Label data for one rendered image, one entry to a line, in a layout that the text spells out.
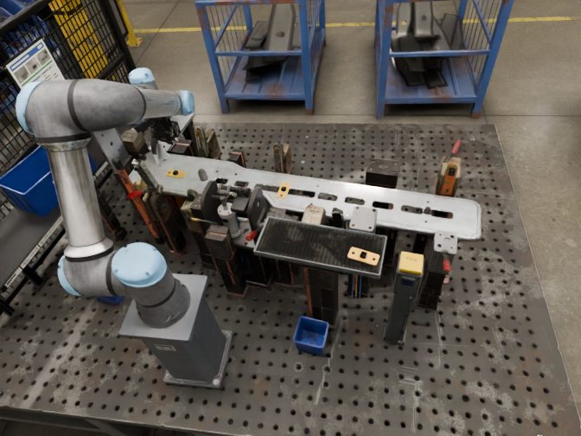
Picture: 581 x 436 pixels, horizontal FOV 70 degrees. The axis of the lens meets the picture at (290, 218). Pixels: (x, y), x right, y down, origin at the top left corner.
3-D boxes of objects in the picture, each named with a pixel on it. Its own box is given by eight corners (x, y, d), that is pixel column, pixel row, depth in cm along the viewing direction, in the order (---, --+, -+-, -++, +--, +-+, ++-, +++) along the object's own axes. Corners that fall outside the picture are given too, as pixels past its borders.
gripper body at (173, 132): (173, 146, 153) (162, 119, 143) (152, 144, 155) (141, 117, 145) (181, 133, 157) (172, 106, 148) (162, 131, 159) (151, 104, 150)
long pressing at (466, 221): (481, 196, 150) (482, 194, 149) (481, 246, 137) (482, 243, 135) (148, 150, 184) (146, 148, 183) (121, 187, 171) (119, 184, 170)
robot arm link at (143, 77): (123, 80, 133) (130, 66, 138) (136, 109, 141) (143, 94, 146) (146, 79, 132) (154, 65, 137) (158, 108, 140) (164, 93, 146)
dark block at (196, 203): (233, 262, 177) (210, 195, 145) (227, 276, 172) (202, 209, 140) (223, 260, 178) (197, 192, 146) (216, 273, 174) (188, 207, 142)
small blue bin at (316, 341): (329, 333, 152) (329, 322, 146) (323, 358, 146) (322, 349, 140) (301, 326, 155) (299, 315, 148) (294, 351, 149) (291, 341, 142)
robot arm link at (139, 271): (169, 306, 108) (150, 278, 98) (119, 305, 110) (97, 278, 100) (179, 267, 116) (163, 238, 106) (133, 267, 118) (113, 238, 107)
